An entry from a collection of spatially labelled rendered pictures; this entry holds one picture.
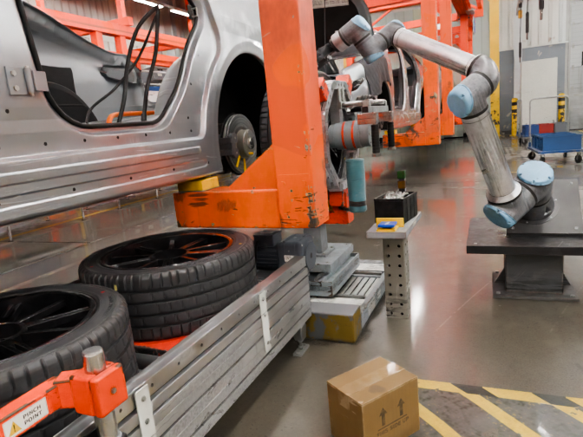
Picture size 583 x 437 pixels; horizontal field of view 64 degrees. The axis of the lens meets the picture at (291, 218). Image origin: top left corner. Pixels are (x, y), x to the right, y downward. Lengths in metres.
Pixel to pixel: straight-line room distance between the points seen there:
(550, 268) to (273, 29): 1.68
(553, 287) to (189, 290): 1.75
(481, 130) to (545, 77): 11.77
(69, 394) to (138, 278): 0.63
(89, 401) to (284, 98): 1.26
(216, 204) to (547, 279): 1.62
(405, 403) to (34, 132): 1.32
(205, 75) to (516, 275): 1.77
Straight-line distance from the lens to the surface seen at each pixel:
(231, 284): 1.67
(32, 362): 1.15
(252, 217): 1.96
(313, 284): 2.32
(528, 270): 2.56
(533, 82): 13.78
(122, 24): 11.02
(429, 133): 5.94
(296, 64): 1.83
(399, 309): 2.27
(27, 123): 1.53
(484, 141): 2.08
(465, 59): 2.14
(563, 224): 2.56
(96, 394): 0.99
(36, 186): 1.50
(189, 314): 1.62
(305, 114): 1.81
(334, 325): 2.05
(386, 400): 1.43
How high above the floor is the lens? 0.94
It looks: 12 degrees down
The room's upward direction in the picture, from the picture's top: 5 degrees counter-clockwise
